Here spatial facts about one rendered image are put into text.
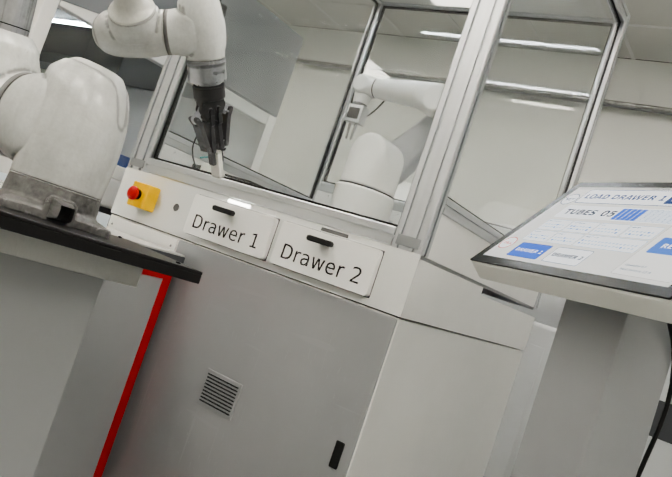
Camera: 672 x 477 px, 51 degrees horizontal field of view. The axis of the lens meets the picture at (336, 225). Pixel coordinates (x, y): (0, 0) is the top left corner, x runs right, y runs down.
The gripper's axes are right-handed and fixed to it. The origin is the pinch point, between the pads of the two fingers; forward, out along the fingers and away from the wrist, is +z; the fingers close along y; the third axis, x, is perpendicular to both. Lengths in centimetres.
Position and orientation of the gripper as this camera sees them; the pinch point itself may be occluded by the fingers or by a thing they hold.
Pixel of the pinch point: (216, 163)
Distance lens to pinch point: 178.3
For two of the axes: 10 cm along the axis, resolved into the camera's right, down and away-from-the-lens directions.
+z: 0.3, 9.1, 4.2
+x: -8.0, -2.3, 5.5
